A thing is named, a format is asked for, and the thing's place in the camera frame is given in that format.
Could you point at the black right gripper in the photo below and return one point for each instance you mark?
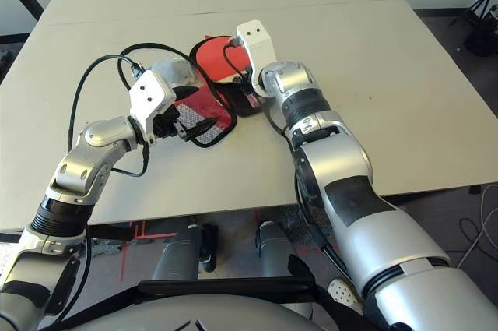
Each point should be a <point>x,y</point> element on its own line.
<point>243,83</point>

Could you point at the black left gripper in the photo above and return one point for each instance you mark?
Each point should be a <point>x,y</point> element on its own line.
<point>165,126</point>

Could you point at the red black paddle case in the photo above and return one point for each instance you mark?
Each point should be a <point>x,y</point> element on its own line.
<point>202,95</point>

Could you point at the grey fluffy pom-pom zipper pull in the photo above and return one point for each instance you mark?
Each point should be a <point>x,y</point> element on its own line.
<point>175,72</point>

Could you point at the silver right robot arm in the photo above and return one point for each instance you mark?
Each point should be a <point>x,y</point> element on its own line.
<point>350,175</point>

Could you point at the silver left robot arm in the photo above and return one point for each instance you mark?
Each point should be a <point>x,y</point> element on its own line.
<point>97,140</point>

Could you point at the red floor tape lines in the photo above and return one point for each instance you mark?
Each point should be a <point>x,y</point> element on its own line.
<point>155,235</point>

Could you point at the grey robot left leg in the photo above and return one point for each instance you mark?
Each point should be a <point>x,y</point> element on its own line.
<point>175,257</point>

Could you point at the grey robot leg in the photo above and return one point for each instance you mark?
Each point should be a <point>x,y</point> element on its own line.
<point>274,253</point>
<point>175,257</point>

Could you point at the grey robot right leg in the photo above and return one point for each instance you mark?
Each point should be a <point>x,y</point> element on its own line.
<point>274,253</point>

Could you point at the black harness bar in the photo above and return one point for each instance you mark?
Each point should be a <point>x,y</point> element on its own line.
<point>225,288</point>

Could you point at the grey robot torso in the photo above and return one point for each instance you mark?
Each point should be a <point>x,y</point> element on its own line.
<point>194,317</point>

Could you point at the white perforated shoe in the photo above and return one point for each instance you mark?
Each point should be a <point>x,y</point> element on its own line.
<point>342,292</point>

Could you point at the black bag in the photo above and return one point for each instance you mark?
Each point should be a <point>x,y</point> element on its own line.
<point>482,41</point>

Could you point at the small black floor block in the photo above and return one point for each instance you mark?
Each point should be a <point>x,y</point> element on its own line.
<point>474,190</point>

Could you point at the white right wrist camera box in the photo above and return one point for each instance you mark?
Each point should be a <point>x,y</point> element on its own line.
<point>257,43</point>

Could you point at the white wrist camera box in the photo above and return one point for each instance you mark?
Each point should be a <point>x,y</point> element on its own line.
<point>149,97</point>
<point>257,43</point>

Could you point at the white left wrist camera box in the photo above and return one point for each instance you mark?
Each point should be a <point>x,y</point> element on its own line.
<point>149,97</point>

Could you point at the black camera tripod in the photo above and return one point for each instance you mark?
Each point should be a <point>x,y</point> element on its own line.
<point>483,0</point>

